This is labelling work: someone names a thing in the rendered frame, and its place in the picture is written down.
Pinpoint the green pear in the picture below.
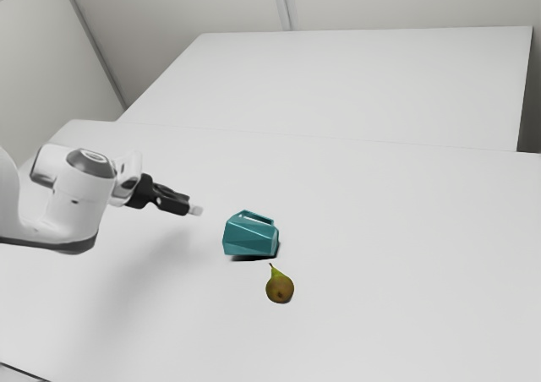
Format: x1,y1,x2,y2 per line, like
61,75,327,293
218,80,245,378
265,262,296,304

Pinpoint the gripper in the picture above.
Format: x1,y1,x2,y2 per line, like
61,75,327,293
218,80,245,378
125,172,205,218

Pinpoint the teal faceted mug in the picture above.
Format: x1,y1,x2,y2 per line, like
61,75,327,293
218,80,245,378
222,209,281,257

